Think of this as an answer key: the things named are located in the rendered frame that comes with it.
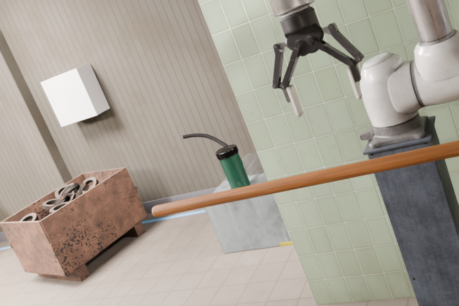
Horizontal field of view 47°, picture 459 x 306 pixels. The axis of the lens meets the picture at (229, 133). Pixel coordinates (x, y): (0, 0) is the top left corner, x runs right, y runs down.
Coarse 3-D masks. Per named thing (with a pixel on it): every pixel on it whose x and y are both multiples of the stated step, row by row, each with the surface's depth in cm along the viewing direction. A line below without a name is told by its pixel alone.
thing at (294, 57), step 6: (300, 42) 110; (294, 48) 111; (294, 54) 111; (294, 60) 112; (288, 66) 113; (294, 66) 114; (288, 72) 113; (288, 78) 114; (282, 84) 115; (288, 84) 116
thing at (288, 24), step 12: (300, 12) 107; (312, 12) 108; (288, 24) 108; (300, 24) 107; (312, 24) 107; (288, 36) 111; (300, 36) 110; (312, 36) 109; (300, 48) 111; (312, 48) 110
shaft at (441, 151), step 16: (448, 144) 102; (368, 160) 110; (384, 160) 108; (400, 160) 106; (416, 160) 104; (432, 160) 103; (304, 176) 116; (320, 176) 114; (336, 176) 112; (352, 176) 111; (224, 192) 126; (240, 192) 123; (256, 192) 121; (272, 192) 120; (160, 208) 134; (176, 208) 132; (192, 208) 130
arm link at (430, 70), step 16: (416, 0) 152; (432, 0) 151; (416, 16) 155; (432, 16) 153; (448, 16) 155; (416, 32) 160; (432, 32) 155; (448, 32) 155; (416, 48) 162; (432, 48) 156; (448, 48) 154; (416, 64) 163; (432, 64) 157; (448, 64) 155; (416, 80) 163; (432, 80) 159; (448, 80) 158; (432, 96) 162; (448, 96) 161
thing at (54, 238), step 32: (64, 192) 468; (96, 192) 448; (128, 192) 473; (0, 224) 454; (32, 224) 416; (64, 224) 422; (96, 224) 444; (128, 224) 469; (32, 256) 442; (64, 256) 419
